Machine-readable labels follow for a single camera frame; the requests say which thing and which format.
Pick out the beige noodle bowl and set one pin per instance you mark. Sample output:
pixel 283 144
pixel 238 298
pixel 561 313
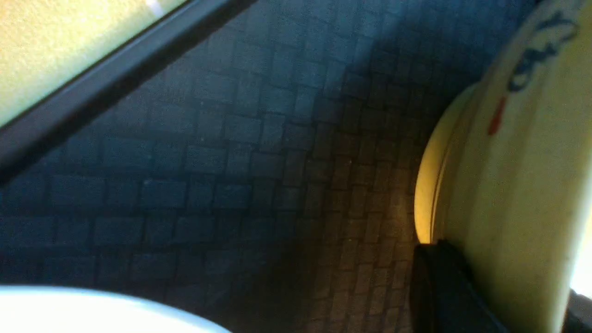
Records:
pixel 506 175

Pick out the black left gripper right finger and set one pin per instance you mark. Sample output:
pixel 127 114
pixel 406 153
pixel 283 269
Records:
pixel 578 314

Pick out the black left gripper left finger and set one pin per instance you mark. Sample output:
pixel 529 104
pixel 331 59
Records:
pixel 443 297

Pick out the white square dish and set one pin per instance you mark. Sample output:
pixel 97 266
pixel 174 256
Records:
pixel 47 309

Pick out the green checkered tablecloth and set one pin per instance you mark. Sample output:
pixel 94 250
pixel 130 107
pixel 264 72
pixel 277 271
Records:
pixel 46 43

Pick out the black plastic serving tray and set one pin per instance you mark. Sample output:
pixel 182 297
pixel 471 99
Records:
pixel 265 179

